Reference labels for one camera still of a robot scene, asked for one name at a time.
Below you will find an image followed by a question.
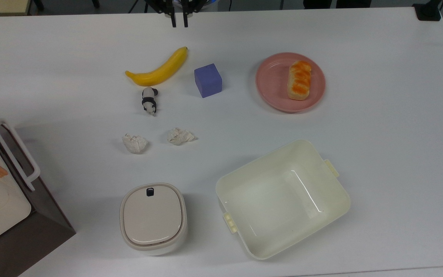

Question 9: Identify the orange glazed bread loaf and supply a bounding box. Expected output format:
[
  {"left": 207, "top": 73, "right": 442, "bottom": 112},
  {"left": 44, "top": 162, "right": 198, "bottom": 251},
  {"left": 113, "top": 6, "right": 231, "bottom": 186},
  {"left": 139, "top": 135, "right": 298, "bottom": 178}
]
[{"left": 287, "top": 60, "right": 312, "bottom": 101}]

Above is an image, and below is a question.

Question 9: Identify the dark brown box appliance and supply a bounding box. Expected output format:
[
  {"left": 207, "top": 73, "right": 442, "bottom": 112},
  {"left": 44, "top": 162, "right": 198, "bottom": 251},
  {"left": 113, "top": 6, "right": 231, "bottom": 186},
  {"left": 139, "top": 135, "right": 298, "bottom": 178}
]
[{"left": 0, "top": 100, "right": 77, "bottom": 277}]

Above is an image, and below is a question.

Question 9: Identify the small white lidded trash can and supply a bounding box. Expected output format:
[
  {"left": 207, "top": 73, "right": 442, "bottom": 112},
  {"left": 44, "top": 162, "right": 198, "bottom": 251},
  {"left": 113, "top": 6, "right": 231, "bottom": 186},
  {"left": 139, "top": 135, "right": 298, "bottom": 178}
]
[{"left": 119, "top": 182, "right": 188, "bottom": 257}]

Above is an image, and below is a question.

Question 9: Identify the cream plastic rectangular bin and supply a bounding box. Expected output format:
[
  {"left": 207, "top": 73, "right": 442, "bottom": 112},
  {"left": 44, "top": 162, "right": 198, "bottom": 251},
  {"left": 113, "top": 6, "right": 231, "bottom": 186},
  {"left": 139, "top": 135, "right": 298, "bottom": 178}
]
[{"left": 215, "top": 139, "right": 351, "bottom": 260}]

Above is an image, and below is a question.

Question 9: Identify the yellow banana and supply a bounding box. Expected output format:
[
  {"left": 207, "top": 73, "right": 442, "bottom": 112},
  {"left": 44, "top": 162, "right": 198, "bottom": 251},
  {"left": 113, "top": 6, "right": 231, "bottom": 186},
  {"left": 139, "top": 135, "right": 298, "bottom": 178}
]
[{"left": 125, "top": 47, "right": 188, "bottom": 87}]

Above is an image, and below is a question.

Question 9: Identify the crumpled white paper ball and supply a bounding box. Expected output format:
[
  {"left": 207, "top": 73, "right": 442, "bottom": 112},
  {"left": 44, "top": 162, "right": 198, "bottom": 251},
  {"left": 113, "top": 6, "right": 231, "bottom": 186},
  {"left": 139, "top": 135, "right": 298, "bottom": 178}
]
[
  {"left": 122, "top": 133, "right": 148, "bottom": 154},
  {"left": 167, "top": 127, "right": 196, "bottom": 146}
]

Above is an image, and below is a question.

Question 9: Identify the white plastic handle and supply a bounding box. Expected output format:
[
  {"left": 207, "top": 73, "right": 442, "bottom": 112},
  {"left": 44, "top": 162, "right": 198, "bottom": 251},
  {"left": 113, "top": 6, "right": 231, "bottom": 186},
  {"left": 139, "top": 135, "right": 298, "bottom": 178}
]
[{"left": 0, "top": 117, "right": 41, "bottom": 192}]

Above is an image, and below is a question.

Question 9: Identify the beige wooden side table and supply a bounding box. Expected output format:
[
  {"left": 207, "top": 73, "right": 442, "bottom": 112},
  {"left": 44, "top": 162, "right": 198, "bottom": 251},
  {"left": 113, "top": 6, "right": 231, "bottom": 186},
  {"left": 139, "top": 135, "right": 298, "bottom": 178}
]
[{"left": 0, "top": 0, "right": 32, "bottom": 17}]

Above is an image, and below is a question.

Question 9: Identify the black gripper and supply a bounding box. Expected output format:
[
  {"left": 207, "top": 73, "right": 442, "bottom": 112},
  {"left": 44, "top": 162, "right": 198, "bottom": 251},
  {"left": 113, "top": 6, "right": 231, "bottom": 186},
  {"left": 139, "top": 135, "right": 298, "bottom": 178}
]
[{"left": 145, "top": 0, "right": 209, "bottom": 28}]

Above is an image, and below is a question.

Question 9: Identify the small panda toy figure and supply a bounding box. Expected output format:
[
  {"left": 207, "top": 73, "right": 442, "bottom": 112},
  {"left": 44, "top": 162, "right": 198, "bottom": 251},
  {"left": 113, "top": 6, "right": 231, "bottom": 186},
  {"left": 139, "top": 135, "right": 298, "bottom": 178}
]
[{"left": 141, "top": 87, "right": 159, "bottom": 117}]

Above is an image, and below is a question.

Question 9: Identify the purple cube block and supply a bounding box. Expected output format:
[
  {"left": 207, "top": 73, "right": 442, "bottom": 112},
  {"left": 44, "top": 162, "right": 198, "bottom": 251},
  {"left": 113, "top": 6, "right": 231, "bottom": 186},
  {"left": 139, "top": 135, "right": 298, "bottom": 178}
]
[{"left": 194, "top": 63, "right": 223, "bottom": 98}]

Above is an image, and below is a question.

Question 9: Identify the black table clamp mount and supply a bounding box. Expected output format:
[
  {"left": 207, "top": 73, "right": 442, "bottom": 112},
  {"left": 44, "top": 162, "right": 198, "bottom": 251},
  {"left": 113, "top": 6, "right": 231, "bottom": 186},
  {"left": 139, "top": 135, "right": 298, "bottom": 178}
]
[{"left": 412, "top": 0, "right": 443, "bottom": 22}]

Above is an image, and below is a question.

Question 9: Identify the pink round plate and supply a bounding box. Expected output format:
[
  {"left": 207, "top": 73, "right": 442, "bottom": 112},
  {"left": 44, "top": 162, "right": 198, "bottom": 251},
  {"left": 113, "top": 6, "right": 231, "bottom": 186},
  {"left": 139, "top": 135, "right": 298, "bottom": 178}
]
[{"left": 255, "top": 52, "right": 326, "bottom": 113}]

